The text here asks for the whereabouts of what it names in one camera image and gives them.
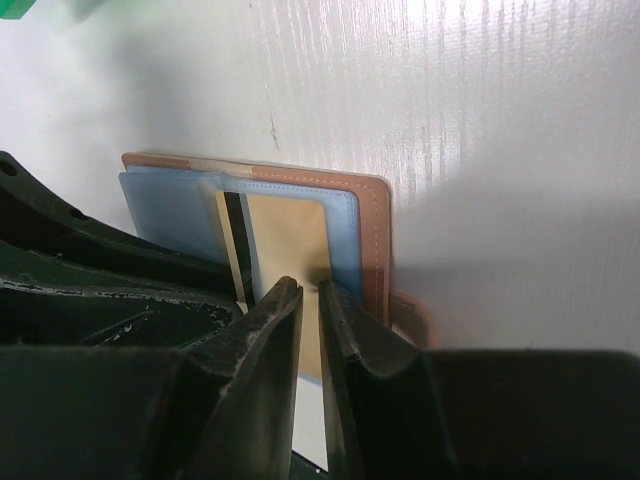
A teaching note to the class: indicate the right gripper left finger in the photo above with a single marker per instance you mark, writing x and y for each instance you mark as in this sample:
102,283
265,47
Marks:
244,416

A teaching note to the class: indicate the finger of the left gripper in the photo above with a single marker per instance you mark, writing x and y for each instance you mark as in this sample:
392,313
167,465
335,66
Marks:
34,218
46,301

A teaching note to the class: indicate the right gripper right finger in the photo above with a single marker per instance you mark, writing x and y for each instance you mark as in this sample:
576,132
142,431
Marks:
383,415

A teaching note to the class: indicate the gold card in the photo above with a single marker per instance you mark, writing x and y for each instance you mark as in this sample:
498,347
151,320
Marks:
268,237

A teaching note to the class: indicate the tan leather card holder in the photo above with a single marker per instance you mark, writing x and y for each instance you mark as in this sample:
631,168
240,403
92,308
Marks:
405,315

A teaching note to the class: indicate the green plastic bin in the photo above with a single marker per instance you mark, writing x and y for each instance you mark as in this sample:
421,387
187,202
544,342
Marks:
14,10

